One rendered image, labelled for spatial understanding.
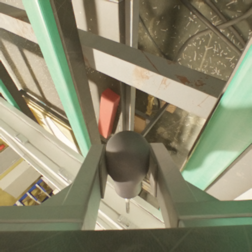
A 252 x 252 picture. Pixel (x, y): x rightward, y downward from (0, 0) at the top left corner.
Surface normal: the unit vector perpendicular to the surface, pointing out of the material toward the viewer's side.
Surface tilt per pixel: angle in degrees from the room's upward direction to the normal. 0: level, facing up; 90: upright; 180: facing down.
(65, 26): 90
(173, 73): 90
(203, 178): 0
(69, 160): 90
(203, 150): 0
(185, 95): 0
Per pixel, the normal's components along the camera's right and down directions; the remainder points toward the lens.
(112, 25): -0.58, 0.64
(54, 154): -0.01, -0.62
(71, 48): 0.81, 0.46
